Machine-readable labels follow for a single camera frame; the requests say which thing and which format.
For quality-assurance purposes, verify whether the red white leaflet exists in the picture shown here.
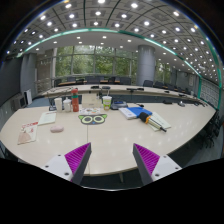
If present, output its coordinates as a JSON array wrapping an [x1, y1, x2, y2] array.
[[17, 122, 38, 145]]

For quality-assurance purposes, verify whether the white lidded jar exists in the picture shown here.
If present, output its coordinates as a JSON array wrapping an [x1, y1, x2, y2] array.
[[63, 98, 71, 112]]

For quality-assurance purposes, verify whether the white plastic cup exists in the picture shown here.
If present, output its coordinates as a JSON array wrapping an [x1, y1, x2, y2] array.
[[54, 98, 62, 112]]

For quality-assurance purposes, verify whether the grey round pillar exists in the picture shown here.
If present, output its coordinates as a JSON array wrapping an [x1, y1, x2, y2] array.
[[136, 45, 156, 85]]

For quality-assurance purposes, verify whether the beige standing card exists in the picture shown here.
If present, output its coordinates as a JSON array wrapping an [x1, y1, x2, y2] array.
[[82, 94, 102, 108]]

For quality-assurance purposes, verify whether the long curved conference desk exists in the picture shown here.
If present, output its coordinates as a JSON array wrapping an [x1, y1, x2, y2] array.
[[40, 85, 206, 106]]

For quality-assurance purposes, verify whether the colourful printed card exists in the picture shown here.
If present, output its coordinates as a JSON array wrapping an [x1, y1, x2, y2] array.
[[79, 108, 100, 115]]

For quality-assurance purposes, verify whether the pink computer mouse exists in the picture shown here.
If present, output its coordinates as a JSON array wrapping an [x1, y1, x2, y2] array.
[[50, 125, 64, 133]]

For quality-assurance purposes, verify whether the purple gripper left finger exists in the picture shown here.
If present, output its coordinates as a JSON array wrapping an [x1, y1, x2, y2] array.
[[42, 143, 91, 185]]

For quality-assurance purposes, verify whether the black yellow handled tool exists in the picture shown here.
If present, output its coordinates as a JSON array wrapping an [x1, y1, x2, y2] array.
[[139, 112, 165, 131]]

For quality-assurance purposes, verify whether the white green paper cup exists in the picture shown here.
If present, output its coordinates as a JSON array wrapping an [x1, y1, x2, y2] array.
[[102, 96, 112, 110]]

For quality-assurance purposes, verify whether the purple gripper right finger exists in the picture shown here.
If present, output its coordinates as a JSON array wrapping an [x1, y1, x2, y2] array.
[[133, 143, 181, 185]]

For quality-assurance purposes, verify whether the white booklet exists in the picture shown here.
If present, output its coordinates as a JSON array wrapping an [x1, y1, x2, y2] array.
[[38, 111, 56, 125]]

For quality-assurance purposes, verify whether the red water bottle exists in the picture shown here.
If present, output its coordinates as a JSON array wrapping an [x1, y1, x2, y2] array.
[[71, 89, 79, 112]]

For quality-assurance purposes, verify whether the blue folder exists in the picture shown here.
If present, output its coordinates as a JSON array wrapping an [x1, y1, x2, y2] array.
[[127, 107, 152, 118]]

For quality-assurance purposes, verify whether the grey desk device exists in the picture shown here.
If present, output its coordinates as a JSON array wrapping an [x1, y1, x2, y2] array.
[[110, 101, 128, 110]]

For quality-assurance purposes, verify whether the white paper sheet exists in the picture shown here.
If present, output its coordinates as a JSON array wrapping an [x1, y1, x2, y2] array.
[[149, 112, 171, 131]]

